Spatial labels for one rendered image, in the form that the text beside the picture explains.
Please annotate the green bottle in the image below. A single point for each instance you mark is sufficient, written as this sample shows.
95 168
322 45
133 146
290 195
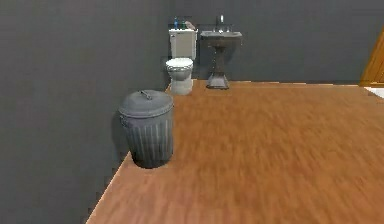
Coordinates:
183 24

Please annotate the white toilet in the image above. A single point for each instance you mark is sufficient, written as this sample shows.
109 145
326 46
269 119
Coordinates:
181 66

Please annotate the wooden room door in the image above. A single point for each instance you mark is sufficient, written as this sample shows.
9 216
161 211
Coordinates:
375 66

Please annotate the pink cloth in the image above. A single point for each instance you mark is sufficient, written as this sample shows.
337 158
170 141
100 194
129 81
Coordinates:
190 25

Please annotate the blue bottle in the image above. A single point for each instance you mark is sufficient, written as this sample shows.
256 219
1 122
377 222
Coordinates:
175 23

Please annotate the dark gray pedestal sink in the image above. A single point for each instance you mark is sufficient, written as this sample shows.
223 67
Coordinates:
219 50

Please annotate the dark gray metal trash can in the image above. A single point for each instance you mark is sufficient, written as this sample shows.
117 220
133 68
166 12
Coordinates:
148 130

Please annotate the silver sink faucet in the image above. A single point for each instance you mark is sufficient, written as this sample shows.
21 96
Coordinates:
220 22

